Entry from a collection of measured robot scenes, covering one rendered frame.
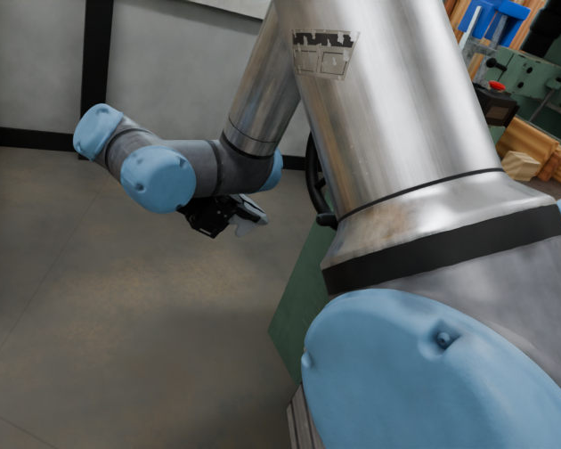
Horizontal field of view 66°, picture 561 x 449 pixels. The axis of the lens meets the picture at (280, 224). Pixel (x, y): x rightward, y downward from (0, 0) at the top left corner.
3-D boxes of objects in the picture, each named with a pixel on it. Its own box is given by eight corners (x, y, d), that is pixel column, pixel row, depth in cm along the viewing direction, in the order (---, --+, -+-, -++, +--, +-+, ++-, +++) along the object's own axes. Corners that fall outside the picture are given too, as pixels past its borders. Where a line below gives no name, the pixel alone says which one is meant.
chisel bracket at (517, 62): (478, 85, 92) (501, 45, 88) (516, 93, 100) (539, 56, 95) (505, 101, 87) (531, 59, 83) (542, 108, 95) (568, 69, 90)
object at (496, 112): (415, 90, 82) (429, 61, 79) (452, 96, 87) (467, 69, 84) (464, 122, 73) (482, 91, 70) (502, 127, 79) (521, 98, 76)
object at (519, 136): (448, 120, 95) (465, 90, 91) (453, 121, 96) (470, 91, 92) (530, 175, 80) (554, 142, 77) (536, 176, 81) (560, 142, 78)
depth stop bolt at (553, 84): (523, 118, 94) (551, 74, 89) (528, 118, 95) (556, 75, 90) (531, 122, 93) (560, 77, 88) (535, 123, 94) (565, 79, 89)
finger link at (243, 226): (249, 238, 83) (216, 220, 77) (271, 216, 82) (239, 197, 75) (256, 249, 81) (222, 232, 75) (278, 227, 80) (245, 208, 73)
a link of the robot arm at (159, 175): (228, 153, 52) (189, 128, 60) (135, 155, 46) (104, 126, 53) (220, 213, 56) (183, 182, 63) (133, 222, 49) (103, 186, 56)
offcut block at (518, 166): (512, 179, 76) (524, 161, 74) (497, 167, 78) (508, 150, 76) (529, 181, 78) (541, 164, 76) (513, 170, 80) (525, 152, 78)
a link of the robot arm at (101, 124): (78, 161, 53) (61, 141, 59) (150, 198, 61) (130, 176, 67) (113, 107, 53) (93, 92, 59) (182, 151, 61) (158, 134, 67)
